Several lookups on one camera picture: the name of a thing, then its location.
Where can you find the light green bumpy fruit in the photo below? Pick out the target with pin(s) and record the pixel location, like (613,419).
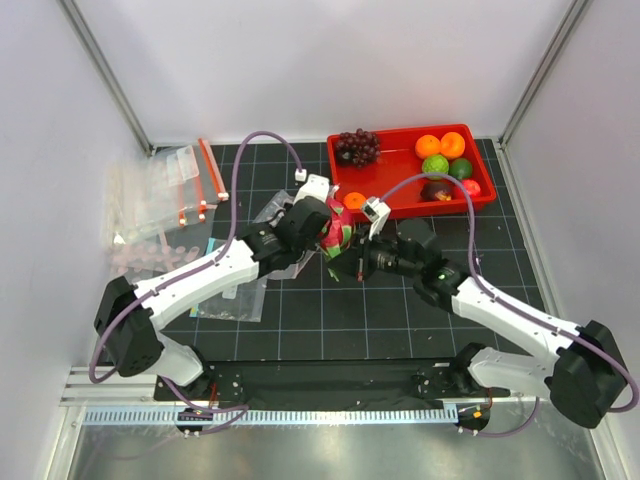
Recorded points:
(437,164)

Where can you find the orange tangerine at back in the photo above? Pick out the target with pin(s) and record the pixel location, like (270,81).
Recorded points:
(452,145)

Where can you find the aluminium corner post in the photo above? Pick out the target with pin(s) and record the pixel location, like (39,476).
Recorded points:
(97,58)
(558,43)

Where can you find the pink-dotted zip bag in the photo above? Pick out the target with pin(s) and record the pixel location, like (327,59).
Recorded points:
(270,210)

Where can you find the pink-dotted bag on table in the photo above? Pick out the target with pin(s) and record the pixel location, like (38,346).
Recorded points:
(145,258)

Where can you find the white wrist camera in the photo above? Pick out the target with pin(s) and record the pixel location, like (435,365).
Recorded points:
(316,186)
(377,212)

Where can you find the red plastic tray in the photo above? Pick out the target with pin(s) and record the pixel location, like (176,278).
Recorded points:
(398,162)

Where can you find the pink dragon fruit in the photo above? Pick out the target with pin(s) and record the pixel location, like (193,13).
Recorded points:
(340,231)

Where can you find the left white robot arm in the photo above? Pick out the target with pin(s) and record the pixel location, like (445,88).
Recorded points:
(131,318)

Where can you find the black grid mat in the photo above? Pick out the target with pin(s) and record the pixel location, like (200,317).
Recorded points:
(316,317)

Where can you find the dark purple grape bunch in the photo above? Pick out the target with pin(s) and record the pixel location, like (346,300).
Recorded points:
(359,148)

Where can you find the orange tangerine at front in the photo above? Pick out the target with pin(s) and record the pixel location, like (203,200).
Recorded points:
(354,200)

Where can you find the right aluminium corner post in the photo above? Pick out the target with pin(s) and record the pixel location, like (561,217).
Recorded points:
(558,43)

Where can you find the stack of orange-zip bags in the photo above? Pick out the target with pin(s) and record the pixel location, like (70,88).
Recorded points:
(174,188)

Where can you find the red apple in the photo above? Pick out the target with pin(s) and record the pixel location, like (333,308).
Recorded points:
(472,188)

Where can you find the orange tangerine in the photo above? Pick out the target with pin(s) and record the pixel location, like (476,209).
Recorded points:
(354,200)
(452,145)
(426,146)

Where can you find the aluminium front frame bar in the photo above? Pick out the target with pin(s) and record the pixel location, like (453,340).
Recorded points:
(142,388)

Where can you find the dark purple fruit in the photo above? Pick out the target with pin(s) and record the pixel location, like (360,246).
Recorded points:
(437,191)

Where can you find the clear blue-zip bag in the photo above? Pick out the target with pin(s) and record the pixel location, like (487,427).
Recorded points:
(242,303)

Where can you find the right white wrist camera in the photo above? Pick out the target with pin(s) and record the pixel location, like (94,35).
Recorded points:
(377,212)

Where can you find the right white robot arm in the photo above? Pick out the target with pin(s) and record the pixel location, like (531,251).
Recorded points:
(578,369)

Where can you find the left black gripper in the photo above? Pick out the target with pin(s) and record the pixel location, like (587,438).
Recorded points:
(312,244)

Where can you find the perforated metal rail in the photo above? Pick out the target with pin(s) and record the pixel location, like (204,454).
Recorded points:
(168,415)

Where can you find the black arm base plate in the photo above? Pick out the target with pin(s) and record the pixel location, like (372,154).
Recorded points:
(288,381)

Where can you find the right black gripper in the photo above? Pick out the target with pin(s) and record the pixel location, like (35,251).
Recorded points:
(362,248)

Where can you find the dark green lime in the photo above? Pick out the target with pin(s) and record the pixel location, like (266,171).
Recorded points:
(461,169)

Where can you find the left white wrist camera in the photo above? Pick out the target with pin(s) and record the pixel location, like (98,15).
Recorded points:
(316,186)

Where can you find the left aluminium corner post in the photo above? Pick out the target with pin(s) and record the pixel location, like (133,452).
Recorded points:
(97,58)

